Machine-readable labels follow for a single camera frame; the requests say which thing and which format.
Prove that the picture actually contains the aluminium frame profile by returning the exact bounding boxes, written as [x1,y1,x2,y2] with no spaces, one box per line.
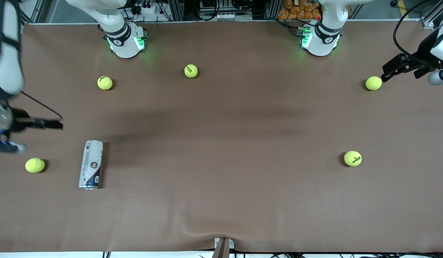
[420,0,443,29]
[20,0,46,25]

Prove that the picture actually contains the brown table mat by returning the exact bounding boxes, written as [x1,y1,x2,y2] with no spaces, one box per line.
[0,20,443,253]

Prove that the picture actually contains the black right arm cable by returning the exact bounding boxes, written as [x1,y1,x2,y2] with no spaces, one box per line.
[20,91,63,120]

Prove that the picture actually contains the clear tennis ball can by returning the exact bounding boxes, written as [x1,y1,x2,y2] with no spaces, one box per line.
[78,140,104,190]

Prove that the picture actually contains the black cable on mat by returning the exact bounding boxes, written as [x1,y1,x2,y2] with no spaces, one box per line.
[273,17,301,36]

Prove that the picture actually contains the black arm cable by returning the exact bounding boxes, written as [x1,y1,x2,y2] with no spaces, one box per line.
[393,0,443,68]
[20,91,63,120]

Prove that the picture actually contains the metal table clamp bracket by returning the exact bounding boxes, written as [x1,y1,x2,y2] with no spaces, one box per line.
[214,237,235,258]

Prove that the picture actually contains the white power strip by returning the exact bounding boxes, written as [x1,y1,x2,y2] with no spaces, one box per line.
[130,3,158,15]

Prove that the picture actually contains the small box with green light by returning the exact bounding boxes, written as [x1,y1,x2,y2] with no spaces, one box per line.
[297,26,312,50]

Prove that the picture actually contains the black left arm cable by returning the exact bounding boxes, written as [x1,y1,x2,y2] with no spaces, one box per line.
[393,0,443,68]

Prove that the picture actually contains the orange mesh bag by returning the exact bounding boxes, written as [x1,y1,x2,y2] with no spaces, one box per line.
[278,0,322,20]

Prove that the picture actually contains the white terminal block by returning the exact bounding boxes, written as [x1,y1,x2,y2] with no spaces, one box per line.
[200,13,253,21]

